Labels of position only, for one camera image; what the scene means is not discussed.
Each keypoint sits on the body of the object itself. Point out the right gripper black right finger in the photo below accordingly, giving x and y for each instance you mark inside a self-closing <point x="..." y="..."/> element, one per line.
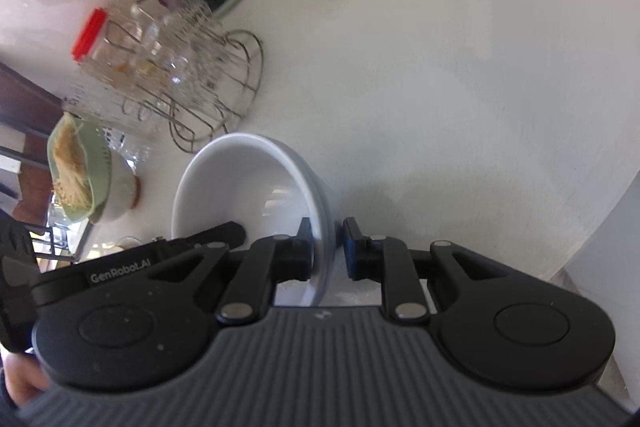
<point x="388" y="261"/>

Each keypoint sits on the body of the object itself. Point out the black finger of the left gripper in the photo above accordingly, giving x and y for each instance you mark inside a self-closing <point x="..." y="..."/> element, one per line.
<point x="229" y="233"/>

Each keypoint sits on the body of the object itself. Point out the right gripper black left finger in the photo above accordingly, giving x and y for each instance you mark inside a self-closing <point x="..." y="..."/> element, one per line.
<point x="269" y="261"/>

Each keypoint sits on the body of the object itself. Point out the plain white bowl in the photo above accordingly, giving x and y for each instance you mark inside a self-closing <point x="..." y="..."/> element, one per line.
<point x="267" y="188"/>

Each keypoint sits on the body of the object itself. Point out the person's left hand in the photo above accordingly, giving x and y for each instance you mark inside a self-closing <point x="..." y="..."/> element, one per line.
<point x="23" y="378"/>

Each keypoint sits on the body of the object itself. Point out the white bowl brown base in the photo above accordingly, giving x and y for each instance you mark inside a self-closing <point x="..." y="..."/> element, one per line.
<point x="123" y="194"/>

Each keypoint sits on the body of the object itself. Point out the dry noodle bundle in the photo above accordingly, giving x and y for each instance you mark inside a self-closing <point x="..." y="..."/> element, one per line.
<point x="71" y="183"/>

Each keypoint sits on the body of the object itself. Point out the clear textured glass tumbler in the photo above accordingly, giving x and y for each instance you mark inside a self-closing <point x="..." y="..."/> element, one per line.
<point x="105" y="94"/>

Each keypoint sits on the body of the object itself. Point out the green square bowl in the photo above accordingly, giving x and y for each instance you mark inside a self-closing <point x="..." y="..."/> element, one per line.
<point x="97" y="162"/>

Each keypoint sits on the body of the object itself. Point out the red lid glass jar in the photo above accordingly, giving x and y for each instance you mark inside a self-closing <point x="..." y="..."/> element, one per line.
<point x="106" y="46"/>

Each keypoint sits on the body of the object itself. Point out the round wire glass rack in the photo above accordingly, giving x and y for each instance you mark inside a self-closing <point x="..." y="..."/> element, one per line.
<point x="186" y="69"/>

